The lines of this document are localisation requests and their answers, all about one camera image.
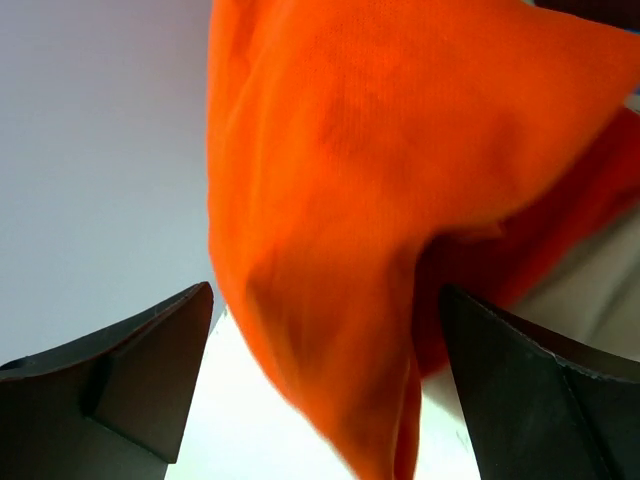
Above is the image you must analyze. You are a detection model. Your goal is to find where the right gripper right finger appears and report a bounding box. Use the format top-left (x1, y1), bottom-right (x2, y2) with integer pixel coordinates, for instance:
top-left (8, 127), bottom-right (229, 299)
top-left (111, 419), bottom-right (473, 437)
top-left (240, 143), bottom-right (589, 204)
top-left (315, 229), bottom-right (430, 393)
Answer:
top-left (439, 286), bottom-right (639, 480)

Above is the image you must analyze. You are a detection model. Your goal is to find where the folded red t shirt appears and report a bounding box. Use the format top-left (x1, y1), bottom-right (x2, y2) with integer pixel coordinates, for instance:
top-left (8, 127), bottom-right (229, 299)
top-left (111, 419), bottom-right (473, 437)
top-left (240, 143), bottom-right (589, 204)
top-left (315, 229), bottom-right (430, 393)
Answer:
top-left (412, 108), bottom-right (639, 378)

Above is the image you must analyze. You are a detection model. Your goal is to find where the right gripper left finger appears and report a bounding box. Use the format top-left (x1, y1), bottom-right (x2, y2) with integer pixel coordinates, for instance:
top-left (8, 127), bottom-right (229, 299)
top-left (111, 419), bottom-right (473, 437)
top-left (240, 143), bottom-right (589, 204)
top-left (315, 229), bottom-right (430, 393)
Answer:
top-left (1, 282), bottom-right (214, 480)

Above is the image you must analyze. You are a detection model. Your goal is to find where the orange t shirt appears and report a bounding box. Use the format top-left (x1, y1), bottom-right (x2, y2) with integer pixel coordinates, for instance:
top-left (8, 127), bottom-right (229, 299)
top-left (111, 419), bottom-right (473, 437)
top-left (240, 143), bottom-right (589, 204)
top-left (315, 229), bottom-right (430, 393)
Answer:
top-left (206, 1), bottom-right (639, 479)

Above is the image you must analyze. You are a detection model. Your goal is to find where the folded beige t shirt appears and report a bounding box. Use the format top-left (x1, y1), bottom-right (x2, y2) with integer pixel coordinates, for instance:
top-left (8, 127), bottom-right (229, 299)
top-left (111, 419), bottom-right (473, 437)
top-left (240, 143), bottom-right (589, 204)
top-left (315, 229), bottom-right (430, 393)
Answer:
top-left (517, 94), bottom-right (640, 359)

